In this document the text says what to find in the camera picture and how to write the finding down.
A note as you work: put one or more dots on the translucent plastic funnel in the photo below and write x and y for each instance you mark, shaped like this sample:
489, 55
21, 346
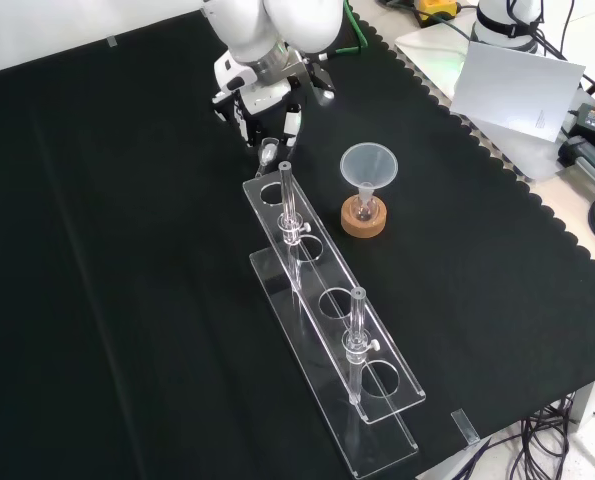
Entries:
369, 160

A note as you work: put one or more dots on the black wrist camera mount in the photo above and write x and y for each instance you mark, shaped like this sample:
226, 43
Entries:
319, 85

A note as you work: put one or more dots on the clear acrylic funnel stand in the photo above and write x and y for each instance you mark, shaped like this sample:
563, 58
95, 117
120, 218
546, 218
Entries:
327, 320

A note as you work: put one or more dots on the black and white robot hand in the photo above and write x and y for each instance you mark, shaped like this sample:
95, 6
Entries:
259, 97

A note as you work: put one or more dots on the black bench cloth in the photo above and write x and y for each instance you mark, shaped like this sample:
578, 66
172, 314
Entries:
127, 250

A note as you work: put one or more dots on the yellow stop button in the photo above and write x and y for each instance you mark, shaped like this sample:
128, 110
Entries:
437, 10

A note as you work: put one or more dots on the pale board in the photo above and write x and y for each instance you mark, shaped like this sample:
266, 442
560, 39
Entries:
517, 90

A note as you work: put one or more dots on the small round-bottom glass flask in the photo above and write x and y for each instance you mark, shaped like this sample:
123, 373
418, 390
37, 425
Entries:
365, 212

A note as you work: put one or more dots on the grey tape strip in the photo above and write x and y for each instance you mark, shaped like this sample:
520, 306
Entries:
113, 41

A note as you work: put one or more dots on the grey power adapter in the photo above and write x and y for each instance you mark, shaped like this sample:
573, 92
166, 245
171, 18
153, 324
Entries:
589, 160

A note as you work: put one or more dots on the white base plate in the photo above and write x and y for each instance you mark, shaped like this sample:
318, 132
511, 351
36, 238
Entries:
427, 55

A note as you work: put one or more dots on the clear cloth clip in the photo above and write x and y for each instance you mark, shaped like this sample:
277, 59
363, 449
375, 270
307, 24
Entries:
466, 425

